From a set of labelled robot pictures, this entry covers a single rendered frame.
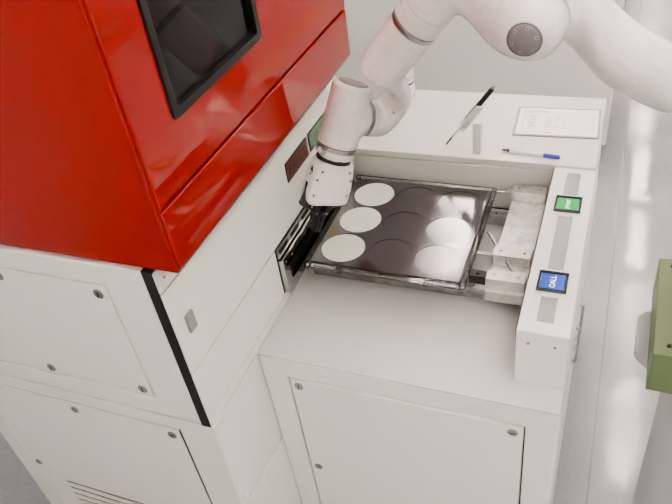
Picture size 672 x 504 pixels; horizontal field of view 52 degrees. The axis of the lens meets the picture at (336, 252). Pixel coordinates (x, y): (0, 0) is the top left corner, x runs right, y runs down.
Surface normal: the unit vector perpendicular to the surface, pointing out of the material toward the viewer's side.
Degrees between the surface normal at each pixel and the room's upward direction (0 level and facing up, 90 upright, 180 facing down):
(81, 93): 90
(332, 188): 90
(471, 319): 0
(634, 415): 0
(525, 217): 0
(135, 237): 90
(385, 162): 90
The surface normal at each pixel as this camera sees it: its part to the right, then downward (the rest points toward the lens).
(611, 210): -0.13, -0.77
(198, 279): 0.93, 0.13
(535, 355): -0.35, 0.62
